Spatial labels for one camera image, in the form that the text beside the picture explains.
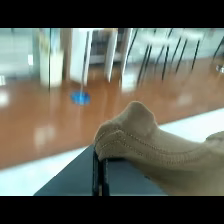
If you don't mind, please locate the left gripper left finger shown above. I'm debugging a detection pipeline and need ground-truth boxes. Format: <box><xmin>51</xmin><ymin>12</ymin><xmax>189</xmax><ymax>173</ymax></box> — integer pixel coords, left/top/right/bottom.
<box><xmin>33</xmin><ymin>144</ymin><xmax>102</xmax><ymax>197</ymax></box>

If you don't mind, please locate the brown shirt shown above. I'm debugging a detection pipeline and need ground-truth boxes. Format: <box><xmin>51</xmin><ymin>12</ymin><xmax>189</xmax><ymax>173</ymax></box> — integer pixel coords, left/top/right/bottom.
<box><xmin>93</xmin><ymin>100</ymin><xmax>224</xmax><ymax>197</ymax></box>

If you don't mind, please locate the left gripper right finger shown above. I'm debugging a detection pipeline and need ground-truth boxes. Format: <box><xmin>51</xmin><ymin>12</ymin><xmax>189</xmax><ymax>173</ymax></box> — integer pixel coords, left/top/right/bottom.
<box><xmin>101</xmin><ymin>157</ymin><xmax>168</xmax><ymax>197</ymax></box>

